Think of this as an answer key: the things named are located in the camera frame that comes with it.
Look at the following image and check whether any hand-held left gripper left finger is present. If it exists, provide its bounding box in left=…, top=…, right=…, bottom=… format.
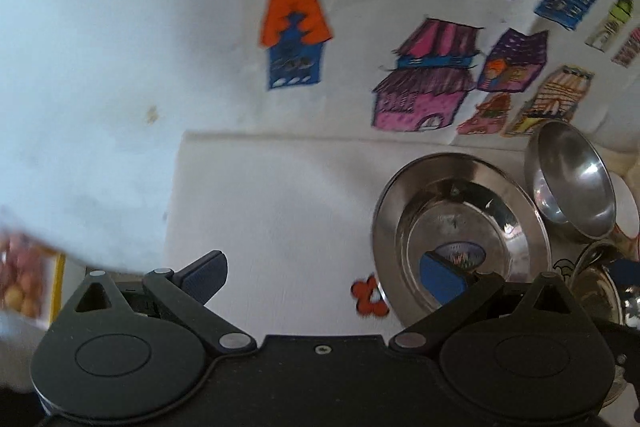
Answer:
left=60, top=251, right=253, bottom=354

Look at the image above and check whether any large steel bowl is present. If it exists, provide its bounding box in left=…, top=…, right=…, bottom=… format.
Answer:
left=523, top=120, right=617, bottom=244

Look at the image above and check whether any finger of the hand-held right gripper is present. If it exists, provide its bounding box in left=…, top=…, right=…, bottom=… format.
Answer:
left=609, top=258, right=640, bottom=289

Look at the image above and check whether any paper sheet with house drawings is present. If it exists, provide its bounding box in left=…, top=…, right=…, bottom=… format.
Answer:
left=240, top=0, right=640, bottom=140

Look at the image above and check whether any small steel bowl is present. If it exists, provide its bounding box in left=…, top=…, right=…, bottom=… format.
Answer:
left=569, top=241, right=624, bottom=328

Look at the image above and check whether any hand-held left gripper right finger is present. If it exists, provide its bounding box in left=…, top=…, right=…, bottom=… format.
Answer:
left=389, top=252, right=583, bottom=351

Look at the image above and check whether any steel plate with blue label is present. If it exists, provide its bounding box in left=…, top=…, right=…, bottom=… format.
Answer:
left=371, top=153, right=552, bottom=328

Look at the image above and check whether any white bowl with red rim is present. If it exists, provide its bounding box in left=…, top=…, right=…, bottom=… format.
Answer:
left=606, top=174, right=640, bottom=260

